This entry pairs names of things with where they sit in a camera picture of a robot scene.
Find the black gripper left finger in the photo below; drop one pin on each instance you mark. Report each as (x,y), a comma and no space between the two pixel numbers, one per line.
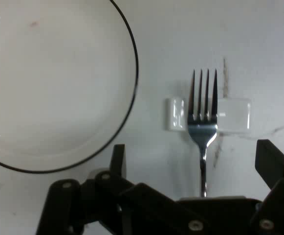
(88,205)

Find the silver metal fork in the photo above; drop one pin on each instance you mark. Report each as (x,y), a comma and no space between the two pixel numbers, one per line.
(201,132)

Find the white plate with black rim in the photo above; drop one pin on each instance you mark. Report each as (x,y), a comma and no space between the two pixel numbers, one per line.
(58,85)

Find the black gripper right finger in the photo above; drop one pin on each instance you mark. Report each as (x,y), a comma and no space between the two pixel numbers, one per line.
(278,195)

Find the white ceramic cutlery rest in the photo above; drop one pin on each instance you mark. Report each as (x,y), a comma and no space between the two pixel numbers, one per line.
(234,115)

